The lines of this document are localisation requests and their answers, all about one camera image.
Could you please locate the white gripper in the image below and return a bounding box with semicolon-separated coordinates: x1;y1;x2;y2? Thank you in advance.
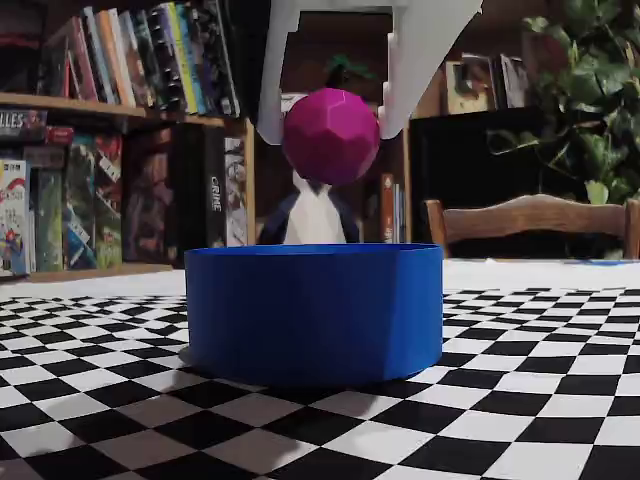
254;0;485;146

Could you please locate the pink faceted ball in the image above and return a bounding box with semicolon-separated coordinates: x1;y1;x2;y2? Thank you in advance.
282;87;381;187

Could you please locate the pale sketch game box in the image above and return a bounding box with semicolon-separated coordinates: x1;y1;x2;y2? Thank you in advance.
224;137;249;248

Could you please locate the black Crime game box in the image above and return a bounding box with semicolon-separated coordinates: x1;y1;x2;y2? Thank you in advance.
202;127;227;249

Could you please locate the dark purple game box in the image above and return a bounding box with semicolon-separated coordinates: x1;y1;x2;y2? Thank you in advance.
122;127;174;265

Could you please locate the blue round box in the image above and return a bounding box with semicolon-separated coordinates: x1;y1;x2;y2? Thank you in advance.
183;242;444;387

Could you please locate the green red game box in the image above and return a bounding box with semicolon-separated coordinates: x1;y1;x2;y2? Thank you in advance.
94;134;124;267

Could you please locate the teal game box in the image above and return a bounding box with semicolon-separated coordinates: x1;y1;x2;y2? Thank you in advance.
62;134;97;272

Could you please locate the Citadelles game box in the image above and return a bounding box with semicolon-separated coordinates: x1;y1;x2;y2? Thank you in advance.
0;109;49;142

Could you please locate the dark green game box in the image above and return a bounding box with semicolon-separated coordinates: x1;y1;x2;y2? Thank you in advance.
29;169;64;274

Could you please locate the white cartoon game box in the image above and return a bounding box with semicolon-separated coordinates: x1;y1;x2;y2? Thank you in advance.
0;158;31;277

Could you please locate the dark green bonsai model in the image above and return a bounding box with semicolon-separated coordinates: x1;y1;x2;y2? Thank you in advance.
327;53;377;95

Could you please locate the framed cartoon picture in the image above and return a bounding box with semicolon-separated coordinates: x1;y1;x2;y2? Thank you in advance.
444;56;496;114

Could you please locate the wooden shelf with black doors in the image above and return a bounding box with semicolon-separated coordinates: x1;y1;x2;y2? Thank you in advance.
407;0;640;261

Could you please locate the orange spine book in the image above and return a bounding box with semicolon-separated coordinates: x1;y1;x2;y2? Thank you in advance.
380;172;397;245

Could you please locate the thin light blue book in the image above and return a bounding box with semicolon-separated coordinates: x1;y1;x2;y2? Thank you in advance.
394;182;408;245

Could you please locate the yellow green book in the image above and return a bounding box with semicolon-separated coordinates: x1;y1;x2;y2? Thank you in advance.
167;2;202;116

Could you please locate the light wooden bookshelf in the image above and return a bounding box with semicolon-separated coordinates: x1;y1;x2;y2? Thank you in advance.
243;49;414;249

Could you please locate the white upright book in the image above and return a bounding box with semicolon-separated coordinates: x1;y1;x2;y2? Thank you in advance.
494;53;532;109

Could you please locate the orange cover book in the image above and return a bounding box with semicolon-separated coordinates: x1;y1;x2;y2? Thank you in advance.
94;8;137;108

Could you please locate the brown wooden chair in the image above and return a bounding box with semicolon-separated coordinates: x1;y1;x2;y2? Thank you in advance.
424;193;640;260

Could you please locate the green leafy pothos plant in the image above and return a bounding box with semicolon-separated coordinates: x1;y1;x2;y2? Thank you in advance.
487;14;640;206

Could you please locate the pink red book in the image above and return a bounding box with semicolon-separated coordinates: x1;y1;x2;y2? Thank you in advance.
67;16;99;104

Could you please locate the blue tape strip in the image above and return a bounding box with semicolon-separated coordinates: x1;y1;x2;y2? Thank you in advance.
569;256;627;267

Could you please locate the black white checkered mat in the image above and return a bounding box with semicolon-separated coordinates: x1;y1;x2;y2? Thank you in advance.
0;257;640;480

